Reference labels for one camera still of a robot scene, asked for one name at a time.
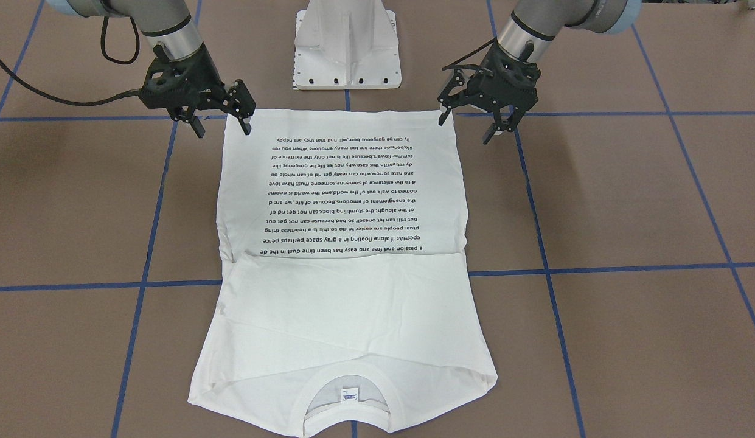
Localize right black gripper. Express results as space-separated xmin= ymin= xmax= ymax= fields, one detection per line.
xmin=139 ymin=45 xmax=257 ymax=139

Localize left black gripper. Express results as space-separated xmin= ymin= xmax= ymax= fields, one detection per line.
xmin=437 ymin=50 xmax=541 ymax=145

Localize white long sleeve printed shirt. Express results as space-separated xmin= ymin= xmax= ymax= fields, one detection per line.
xmin=188 ymin=109 xmax=498 ymax=437

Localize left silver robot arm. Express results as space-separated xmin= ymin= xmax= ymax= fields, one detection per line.
xmin=437 ymin=1 xmax=642 ymax=144

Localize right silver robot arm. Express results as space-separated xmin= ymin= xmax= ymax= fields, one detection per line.
xmin=48 ymin=1 xmax=256 ymax=138

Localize white camera mast pedestal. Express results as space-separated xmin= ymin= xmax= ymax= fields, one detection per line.
xmin=293 ymin=1 xmax=402 ymax=91

